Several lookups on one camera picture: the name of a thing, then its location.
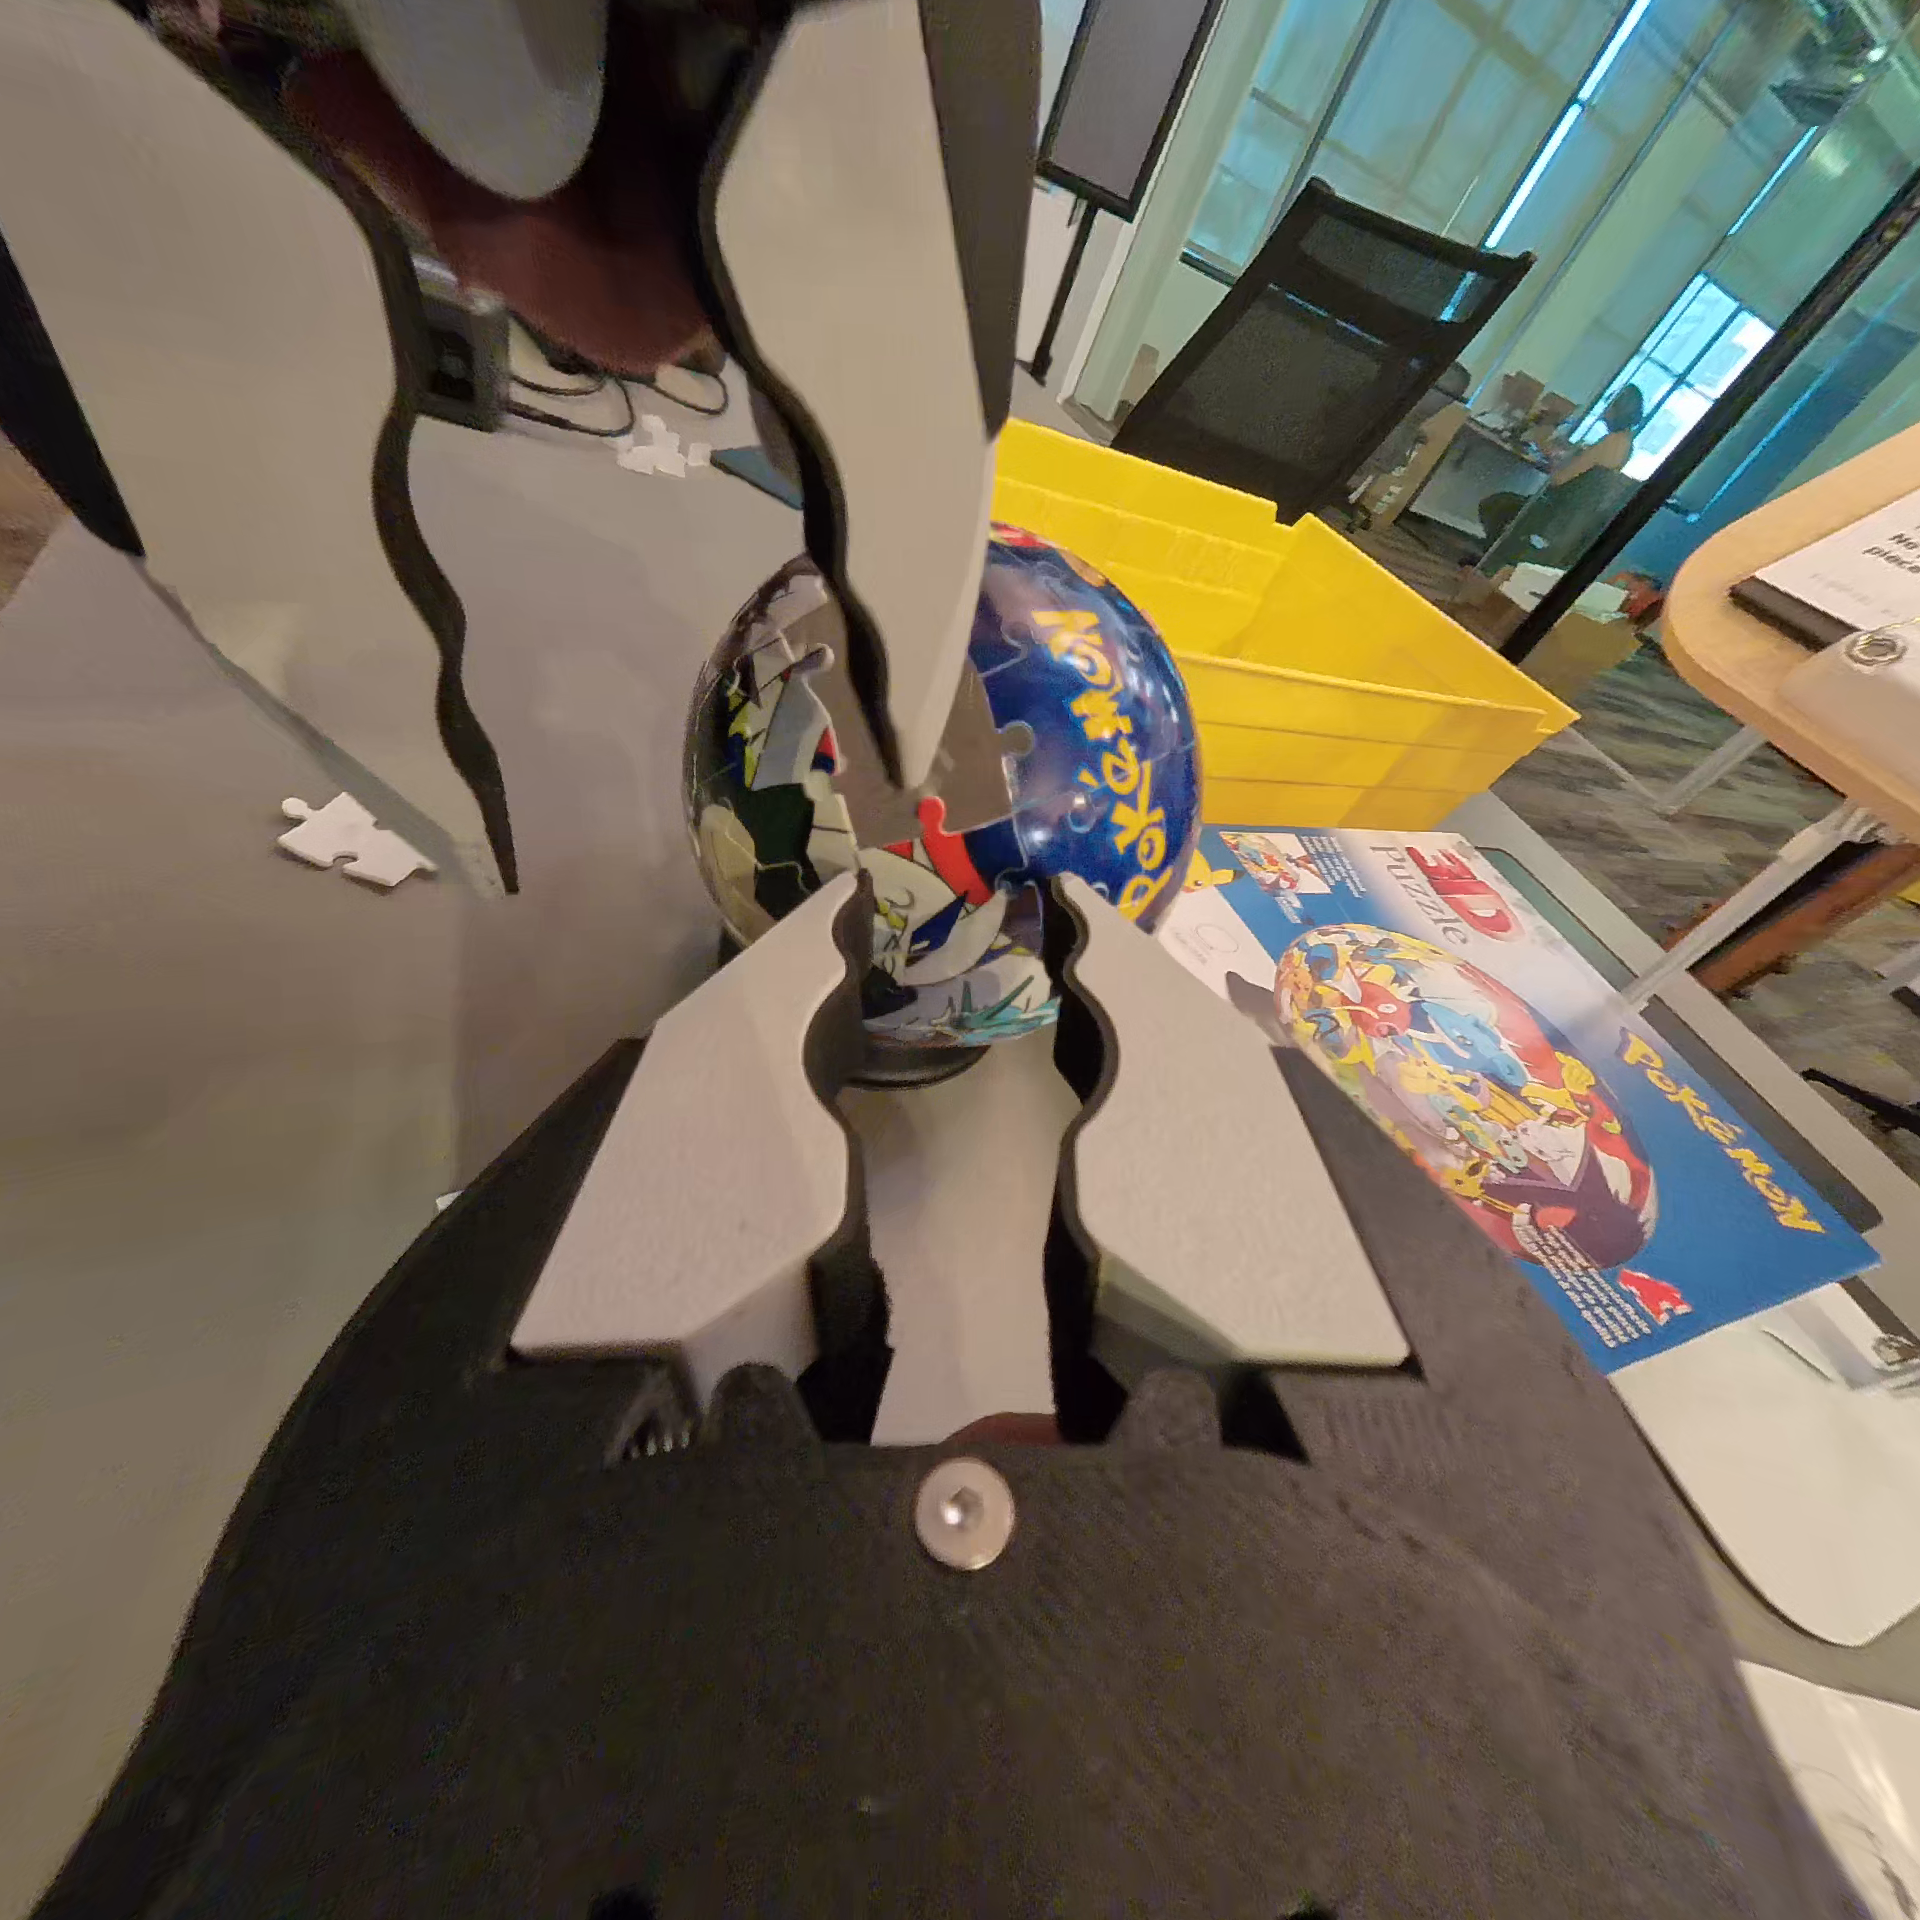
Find white sheet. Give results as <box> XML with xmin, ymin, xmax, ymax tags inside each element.
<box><xmin>1612</xmin><ymin>1317</ymin><xmax>1920</xmax><ymax>1651</ymax></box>

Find blue puzzle box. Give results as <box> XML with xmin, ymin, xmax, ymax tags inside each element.
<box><xmin>1155</xmin><ymin>824</ymin><xmax>1880</xmax><ymax>1378</ymax></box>

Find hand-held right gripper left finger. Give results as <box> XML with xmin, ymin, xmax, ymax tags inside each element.
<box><xmin>509</xmin><ymin>870</ymin><xmax>890</xmax><ymax>1446</ymax></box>

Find white paper sign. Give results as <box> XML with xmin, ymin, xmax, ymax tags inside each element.
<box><xmin>1728</xmin><ymin>491</ymin><xmax>1920</xmax><ymax>651</ymax></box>

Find black round ball stand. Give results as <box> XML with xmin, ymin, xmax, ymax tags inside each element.
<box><xmin>846</xmin><ymin>1032</ymin><xmax>994</xmax><ymax>1087</ymax></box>

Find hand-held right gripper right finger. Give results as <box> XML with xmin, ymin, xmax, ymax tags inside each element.
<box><xmin>1048</xmin><ymin>878</ymin><xmax>1421</xmax><ymax>1446</ymax></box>

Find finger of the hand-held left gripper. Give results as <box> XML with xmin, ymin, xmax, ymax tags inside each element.
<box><xmin>702</xmin><ymin>0</ymin><xmax>1048</xmax><ymax>800</ymax></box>
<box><xmin>0</xmin><ymin>0</ymin><xmax>522</xmax><ymax>897</ymax></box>

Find black mesh office chair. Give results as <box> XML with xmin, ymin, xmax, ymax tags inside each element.
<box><xmin>1106</xmin><ymin>176</ymin><xmax>1542</xmax><ymax>529</ymax></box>

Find person's left hand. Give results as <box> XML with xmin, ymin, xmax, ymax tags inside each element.
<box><xmin>284</xmin><ymin>53</ymin><xmax>730</xmax><ymax>379</ymax></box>

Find cardboard box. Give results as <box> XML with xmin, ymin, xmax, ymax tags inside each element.
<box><xmin>1508</xmin><ymin>597</ymin><xmax>1647</xmax><ymax>709</ymax></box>

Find dark display board on stand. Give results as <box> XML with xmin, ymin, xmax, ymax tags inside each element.
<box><xmin>1022</xmin><ymin>0</ymin><xmax>1230</xmax><ymax>387</ymax></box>

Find black cables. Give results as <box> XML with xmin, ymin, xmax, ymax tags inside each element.
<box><xmin>503</xmin><ymin>322</ymin><xmax>737</xmax><ymax>440</ymax></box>

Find colourful cartoon puzzle ball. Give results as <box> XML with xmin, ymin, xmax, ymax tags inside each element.
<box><xmin>681</xmin><ymin>522</ymin><xmax>1205</xmax><ymax>1051</ymax></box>

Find clear plastic container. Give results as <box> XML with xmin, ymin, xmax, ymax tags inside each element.
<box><xmin>1776</xmin><ymin>620</ymin><xmax>1920</xmax><ymax>763</ymax></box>

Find yellow plastic bin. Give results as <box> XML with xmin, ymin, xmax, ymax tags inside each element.
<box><xmin>990</xmin><ymin>417</ymin><xmax>1581</xmax><ymax>831</ymax></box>

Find white puzzle piece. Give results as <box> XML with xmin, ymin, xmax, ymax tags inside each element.
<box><xmin>275</xmin><ymin>790</ymin><xmax>440</xmax><ymax>890</ymax></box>

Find round wooden table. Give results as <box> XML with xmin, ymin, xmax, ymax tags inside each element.
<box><xmin>1618</xmin><ymin>424</ymin><xmax>1920</xmax><ymax>1000</ymax></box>

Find curved puzzle piece grey back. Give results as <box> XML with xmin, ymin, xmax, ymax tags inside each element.
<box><xmin>839</xmin><ymin>659</ymin><xmax>1041</xmax><ymax>843</ymax></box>

